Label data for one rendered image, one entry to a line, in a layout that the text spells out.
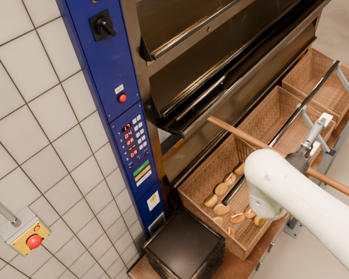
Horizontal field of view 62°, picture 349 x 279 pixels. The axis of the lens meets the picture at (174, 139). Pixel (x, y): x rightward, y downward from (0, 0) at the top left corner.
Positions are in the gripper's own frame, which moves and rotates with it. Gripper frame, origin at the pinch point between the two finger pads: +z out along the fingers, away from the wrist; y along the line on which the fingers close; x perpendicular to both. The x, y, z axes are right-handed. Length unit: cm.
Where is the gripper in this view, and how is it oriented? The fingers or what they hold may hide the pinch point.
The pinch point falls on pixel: (320, 130)
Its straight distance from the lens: 111.0
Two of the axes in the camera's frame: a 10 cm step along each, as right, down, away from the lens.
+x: 7.4, 4.6, -4.8
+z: 6.6, -6.0, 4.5
